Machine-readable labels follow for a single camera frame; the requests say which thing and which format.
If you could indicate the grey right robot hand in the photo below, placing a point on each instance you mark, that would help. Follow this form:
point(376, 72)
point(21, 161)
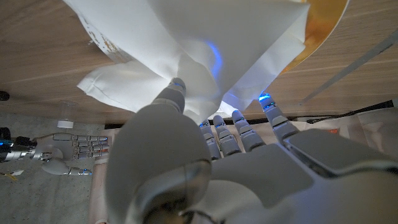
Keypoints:
point(62, 149)

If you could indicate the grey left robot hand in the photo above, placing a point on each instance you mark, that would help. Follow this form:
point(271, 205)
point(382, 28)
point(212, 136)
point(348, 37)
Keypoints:
point(264, 186)

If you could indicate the white cloth napkin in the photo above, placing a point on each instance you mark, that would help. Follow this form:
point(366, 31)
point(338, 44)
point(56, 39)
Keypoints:
point(186, 37)

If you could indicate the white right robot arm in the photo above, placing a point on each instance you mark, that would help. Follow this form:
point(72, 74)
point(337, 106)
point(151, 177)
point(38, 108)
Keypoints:
point(15, 154)

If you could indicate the clear white-capped medicine bottle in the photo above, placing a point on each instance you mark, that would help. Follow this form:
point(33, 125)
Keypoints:
point(65, 124)

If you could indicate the white gold-rimmed paper plate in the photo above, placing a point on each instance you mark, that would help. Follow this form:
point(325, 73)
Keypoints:
point(323, 18)

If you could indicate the black clamp knob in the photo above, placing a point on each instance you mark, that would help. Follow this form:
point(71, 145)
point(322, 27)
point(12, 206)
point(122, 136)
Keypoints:
point(3, 95)

